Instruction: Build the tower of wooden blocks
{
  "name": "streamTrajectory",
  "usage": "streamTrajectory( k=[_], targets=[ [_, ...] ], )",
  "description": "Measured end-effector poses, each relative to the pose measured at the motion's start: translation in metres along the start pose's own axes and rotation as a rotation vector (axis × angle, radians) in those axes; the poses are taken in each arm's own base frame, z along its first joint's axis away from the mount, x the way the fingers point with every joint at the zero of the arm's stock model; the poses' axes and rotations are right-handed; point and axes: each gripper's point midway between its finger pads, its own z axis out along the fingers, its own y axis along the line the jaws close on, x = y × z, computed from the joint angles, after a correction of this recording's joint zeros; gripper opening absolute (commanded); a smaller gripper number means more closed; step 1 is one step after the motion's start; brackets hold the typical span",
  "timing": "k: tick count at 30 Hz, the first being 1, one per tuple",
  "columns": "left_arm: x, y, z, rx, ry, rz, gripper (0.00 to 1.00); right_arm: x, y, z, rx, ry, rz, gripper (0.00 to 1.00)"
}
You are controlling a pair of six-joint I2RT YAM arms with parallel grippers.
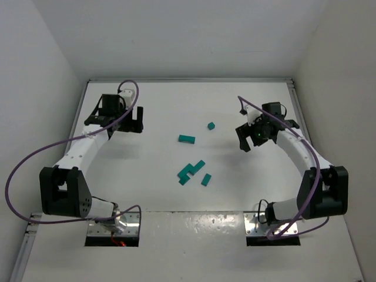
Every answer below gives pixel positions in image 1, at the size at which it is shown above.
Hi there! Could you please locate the teal long rectangular block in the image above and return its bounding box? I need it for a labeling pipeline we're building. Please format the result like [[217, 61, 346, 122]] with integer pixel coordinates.
[[188, 160, 206, 175]]

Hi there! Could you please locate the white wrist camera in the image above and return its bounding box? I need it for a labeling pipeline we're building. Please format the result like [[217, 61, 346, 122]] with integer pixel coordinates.
[[240, 105, 261, 126], [120, 89, 136, 108]]

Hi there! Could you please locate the aluminium frame rail left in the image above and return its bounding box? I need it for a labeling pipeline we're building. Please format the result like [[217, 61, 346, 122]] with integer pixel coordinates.
[[9, 80, 90, 281]]

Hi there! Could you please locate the purple cable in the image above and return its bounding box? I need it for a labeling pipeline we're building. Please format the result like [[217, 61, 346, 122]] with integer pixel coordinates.
[[237, 95, 330, 240], [5, 79, 142, 225]]

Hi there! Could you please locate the teal pentagon roof block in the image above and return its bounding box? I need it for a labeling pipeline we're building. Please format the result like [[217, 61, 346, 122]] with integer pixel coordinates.
[[179, 176, 190, 186]]

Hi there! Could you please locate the aluminium frame rail right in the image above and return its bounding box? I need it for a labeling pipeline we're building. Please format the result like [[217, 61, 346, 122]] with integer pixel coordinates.
[[287, 79, 311, 143]]

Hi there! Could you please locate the small teal cube block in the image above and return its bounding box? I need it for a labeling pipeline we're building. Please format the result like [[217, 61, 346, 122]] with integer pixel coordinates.
[[207, 122, 215, 130]]

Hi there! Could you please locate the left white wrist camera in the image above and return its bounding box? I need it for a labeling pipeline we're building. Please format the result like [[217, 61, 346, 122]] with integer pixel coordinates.
[[120, 89, 136, 108]]

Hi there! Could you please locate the teal arch block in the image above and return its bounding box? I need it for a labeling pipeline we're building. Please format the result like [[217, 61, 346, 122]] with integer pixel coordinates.
[[178, 135, 196, 145]]

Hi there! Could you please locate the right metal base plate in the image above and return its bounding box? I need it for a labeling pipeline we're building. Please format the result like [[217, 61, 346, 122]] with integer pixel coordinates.
[[243, 211, 288, 237]]

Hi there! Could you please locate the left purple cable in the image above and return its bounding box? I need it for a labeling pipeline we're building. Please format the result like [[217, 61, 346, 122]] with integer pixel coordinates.
[[5, 79, 142, 225]]

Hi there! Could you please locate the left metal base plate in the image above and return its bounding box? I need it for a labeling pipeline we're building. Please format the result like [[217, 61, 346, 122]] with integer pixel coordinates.
[[87, 212, 140, 237]]

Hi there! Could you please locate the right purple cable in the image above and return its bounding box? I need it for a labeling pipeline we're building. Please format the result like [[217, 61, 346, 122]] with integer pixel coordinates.
[[237, 95, 330, 240]]

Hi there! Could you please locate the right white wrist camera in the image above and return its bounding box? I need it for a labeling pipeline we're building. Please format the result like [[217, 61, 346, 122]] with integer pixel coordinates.
[[240, 105, 261, 126]]

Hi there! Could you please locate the teal small rectangular block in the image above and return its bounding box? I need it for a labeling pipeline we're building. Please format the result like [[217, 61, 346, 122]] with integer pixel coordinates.
[[201, 173, 212, 187]]

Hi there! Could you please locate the aluminium frame rail back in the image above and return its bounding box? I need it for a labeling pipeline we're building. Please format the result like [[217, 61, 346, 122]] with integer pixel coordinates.
[[88, 77, 294, 83]]

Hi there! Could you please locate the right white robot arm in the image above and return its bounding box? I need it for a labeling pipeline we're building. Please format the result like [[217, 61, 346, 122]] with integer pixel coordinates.
[[236, 99, 349, 226]]

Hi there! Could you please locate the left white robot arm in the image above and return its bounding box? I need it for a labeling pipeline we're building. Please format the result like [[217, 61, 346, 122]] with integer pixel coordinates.
[[39, 89, 143, 233]]

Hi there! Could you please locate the metal base plate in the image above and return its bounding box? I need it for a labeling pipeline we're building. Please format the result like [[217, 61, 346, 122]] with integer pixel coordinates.
[[243, 211, 288, 237], [87, 212, 140, 237]]

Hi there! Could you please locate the aluminium frame rail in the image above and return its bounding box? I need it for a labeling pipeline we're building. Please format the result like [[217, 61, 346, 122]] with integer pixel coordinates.
[[287, 79, 311, 143], [9, 80, 90, 281], [88, 77, 294, 83]]

